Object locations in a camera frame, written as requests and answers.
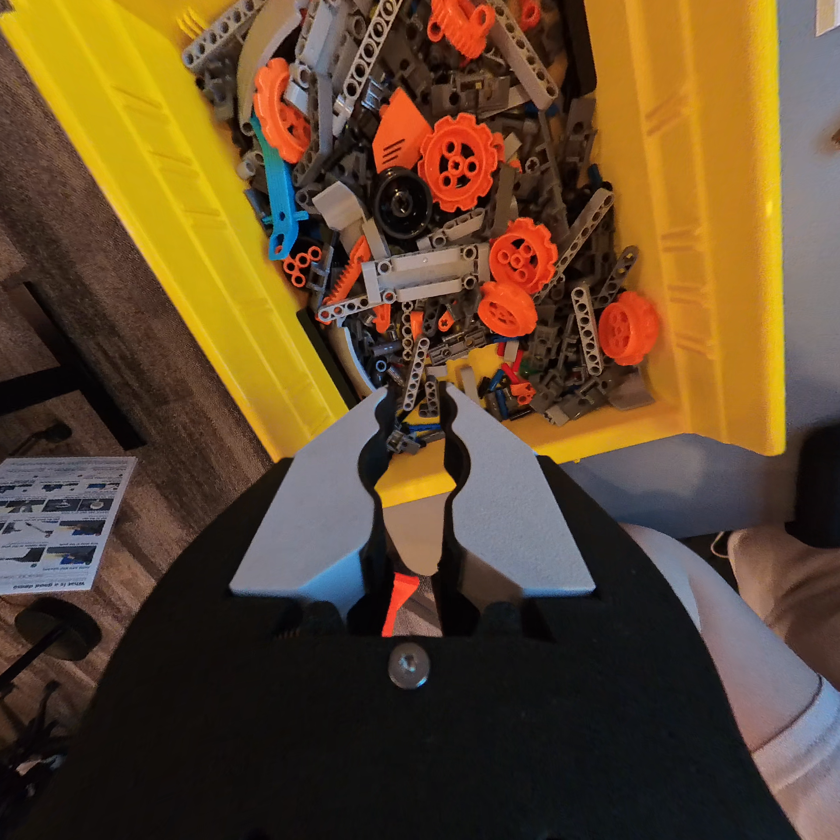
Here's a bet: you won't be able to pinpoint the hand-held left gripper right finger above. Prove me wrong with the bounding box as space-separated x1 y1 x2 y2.
433 382 598 637

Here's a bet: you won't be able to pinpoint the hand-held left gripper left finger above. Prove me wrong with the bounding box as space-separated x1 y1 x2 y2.
228 385 397 637

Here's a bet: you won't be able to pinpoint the pile of toy building bricks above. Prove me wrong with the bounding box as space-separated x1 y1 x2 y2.
180 0 660 454

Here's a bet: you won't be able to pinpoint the yellow plastic bin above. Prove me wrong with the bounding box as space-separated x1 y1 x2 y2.
0 0 787 506

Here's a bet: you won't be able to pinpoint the black desk foot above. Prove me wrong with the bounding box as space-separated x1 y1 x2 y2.
0 282 147 454

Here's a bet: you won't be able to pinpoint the printed instruction sheet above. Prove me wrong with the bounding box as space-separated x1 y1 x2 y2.
0 457 139 596

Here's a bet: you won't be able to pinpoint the person's light shirt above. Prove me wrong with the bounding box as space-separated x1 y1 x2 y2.
620 521 840 840

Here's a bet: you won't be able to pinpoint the black round base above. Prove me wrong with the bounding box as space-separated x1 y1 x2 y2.
0 597 102 690

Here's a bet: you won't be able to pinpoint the person's beige trousers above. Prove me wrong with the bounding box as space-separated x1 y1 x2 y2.
727 524 840 673

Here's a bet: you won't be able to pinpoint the black dimpled pad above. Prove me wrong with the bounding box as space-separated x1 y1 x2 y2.
793 425 840 551

